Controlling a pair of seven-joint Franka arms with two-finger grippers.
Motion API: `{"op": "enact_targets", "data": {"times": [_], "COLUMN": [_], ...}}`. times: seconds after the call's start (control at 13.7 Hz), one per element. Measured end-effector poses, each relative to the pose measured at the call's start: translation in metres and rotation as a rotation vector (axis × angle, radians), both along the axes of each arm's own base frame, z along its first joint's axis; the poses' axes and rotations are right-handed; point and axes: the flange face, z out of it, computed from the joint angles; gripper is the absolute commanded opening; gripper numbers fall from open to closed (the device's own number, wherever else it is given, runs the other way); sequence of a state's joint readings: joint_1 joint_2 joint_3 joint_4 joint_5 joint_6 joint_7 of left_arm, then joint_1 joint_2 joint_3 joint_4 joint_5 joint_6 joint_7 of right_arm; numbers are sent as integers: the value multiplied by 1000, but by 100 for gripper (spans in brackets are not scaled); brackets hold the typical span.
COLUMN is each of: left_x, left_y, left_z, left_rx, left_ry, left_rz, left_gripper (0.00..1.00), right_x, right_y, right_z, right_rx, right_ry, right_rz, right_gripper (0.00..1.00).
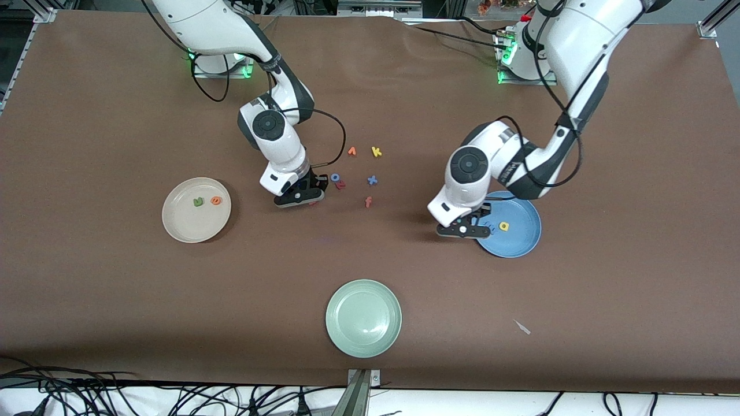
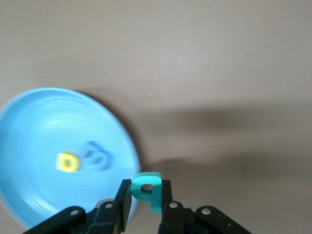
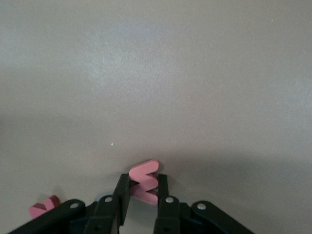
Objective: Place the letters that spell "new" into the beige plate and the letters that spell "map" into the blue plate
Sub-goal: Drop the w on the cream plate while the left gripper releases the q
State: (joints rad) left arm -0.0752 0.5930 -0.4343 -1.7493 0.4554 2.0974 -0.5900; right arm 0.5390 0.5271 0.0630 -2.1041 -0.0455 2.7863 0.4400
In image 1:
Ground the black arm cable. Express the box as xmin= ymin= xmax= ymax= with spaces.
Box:
xmin=489 ymin=0 xmax=584 ymax=188
xmin=142 ymin=0 xmax=346 ymax=169

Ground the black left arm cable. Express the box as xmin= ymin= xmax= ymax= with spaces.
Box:
xmin=489 ymin=0 xmax=584 ymax=188

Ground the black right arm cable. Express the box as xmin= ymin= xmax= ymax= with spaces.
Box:
xmin=142 ymin=0 xmax=346 ymax=169

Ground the pale green round plate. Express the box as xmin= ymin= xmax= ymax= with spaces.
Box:
xmin=325 ymin=279 xmax=402 ymax=358

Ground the black cable on table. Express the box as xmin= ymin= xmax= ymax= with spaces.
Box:
xmin=460 ymin=16 xmax=510 ymax=36
xmin=405 ymin=23 xmax=504 ymax=48

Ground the blue round plate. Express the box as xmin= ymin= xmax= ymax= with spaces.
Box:
xmin=474 ymin=191 xmax=542 ymax=258

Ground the beige round plate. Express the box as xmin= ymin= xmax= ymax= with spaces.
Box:
xmin=162 ymin=177 xmax=232 ymax=243

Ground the aluminium frame profile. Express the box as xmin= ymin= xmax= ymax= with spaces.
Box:
xmin=697 ymin=0 xmax=740 ymax=40
xmin=0 ymin=5 xmax=60 ymax=113
xmin=337 ymin=0 xmax=424 ymax=18

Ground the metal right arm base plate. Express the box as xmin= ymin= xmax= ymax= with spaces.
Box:
xmin=191 ymin=55 xmax=255 ymax=79

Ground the brown paper table cover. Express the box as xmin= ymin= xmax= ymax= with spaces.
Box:
xmin=0 ymin=9 xmax=740 ymax=393

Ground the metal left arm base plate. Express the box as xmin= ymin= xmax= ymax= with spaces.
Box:
xmin=496 ymin=68 xmax=558 ymax=87

